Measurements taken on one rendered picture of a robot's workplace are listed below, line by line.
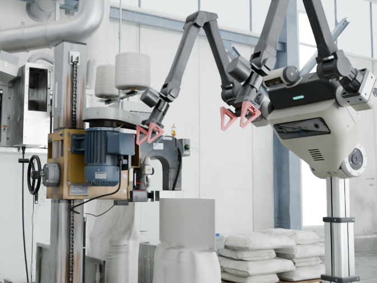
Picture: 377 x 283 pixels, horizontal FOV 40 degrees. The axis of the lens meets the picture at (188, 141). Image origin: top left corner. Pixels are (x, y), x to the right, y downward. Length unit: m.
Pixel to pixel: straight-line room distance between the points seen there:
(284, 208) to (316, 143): 6.16
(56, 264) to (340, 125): 1.37
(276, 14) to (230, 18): 6.53
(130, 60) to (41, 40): 2.76
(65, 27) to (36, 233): 1.95
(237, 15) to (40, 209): 4.72
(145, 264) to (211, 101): 4.80
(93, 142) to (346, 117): 1.06
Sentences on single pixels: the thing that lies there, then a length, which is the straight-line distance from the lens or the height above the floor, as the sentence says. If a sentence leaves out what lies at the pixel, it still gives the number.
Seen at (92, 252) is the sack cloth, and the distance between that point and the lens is 2.98.
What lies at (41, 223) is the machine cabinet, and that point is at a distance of 5.19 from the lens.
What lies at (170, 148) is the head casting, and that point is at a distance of 2.59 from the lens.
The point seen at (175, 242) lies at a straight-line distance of 2.27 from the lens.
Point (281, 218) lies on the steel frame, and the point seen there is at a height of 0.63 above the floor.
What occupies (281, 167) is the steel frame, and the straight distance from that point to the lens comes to 8.44.
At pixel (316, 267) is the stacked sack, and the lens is 5.77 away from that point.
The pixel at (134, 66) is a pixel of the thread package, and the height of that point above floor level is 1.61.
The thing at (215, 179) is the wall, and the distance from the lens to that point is 7.71.
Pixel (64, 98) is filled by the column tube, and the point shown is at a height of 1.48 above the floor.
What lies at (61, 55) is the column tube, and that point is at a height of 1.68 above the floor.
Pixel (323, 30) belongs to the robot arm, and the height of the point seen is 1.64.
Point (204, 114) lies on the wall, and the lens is 7.68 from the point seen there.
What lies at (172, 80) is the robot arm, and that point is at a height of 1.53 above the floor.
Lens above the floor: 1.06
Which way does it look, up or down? 6 degrees up
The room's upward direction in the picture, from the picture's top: straight up
